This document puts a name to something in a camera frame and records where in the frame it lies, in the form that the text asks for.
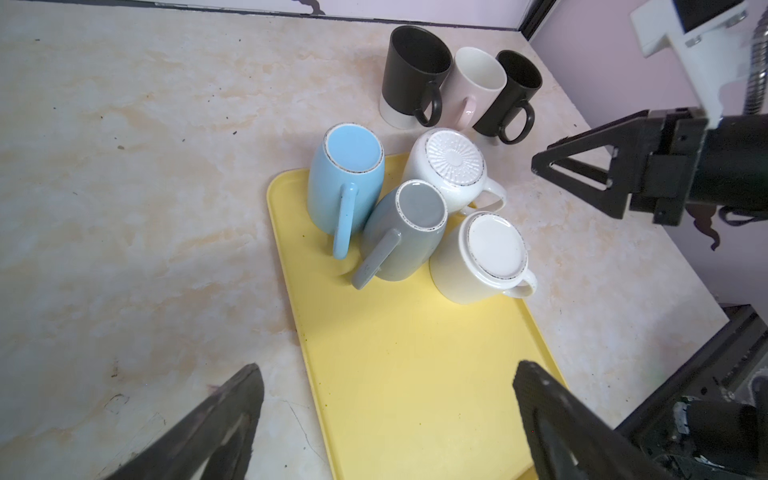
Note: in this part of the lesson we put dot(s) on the light blue mug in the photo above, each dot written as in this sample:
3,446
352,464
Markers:
345,180

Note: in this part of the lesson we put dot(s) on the pale pink mug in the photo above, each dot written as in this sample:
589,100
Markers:
473,84

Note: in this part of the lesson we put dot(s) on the black mug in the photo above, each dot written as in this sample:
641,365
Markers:
523,82

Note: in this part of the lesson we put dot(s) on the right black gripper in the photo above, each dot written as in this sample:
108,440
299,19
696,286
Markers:
654,157

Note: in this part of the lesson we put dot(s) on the grey mug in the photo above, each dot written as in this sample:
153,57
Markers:
402,232

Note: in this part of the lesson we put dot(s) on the cream white mug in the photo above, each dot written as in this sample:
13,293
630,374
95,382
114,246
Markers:
485,256

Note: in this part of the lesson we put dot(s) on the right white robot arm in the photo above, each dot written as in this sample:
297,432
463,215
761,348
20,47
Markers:
730,181

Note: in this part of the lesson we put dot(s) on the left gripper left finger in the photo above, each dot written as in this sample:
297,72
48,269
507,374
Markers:
215,438

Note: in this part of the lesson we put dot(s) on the yellow tray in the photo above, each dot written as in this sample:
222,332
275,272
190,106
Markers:
406,384

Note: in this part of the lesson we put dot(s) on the black base frame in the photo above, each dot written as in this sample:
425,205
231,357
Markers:
708,420

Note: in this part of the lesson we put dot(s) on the dark green white-bottom mug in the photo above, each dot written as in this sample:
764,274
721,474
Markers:
417,64

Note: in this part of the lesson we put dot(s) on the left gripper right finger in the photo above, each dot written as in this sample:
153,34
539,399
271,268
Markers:
566,439

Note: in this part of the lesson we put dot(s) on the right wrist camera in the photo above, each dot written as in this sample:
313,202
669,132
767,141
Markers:
702,34

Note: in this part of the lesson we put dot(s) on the white ribbed-bottom mug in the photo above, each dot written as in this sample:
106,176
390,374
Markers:
453,164

